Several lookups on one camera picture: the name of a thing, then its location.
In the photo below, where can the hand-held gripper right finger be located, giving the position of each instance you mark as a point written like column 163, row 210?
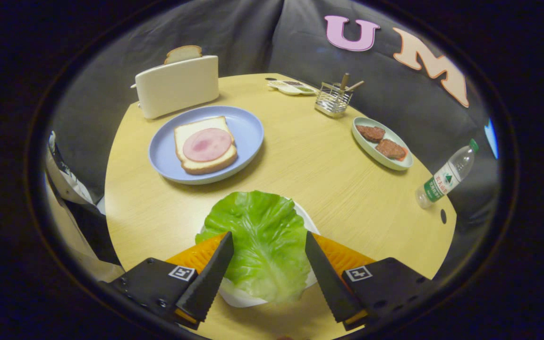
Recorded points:
column 331, row 283

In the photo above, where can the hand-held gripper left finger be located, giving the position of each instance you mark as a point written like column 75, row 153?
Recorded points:
column 208, row 283

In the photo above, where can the green lettuce leaf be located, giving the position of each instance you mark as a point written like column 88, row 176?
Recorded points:
column 258, row 236

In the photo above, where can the toasted bread slice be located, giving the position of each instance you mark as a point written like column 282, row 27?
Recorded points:
column 183, row 53

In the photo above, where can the white plate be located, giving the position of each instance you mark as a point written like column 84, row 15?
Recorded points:
column 239, row 300

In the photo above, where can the bread slice under ham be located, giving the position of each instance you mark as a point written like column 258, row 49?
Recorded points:
column 206, row 167

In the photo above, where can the pale green plate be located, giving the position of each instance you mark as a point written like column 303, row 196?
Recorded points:
column 395, row 164

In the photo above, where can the pink ham slice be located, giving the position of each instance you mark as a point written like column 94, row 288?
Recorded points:
column 207, row 144

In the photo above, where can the brown meat patty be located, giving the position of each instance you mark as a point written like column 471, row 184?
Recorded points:
column 391, row 149
column 370, row 133

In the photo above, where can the clear water bottle green label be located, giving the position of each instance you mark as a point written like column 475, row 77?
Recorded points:
column 442, row 182

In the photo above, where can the blue plate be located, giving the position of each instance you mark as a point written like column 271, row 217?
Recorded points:
column 246, row 134

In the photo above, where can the white and black clutter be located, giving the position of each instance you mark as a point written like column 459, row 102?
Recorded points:
column 64, row 179

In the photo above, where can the white divided spice dish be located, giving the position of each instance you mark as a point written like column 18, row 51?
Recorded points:
column 293, row 89

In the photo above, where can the white toaster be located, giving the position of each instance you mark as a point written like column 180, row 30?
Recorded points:
column 177, row 87

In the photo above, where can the black backdrop cloth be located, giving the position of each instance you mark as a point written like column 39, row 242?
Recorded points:
column 234, row 38

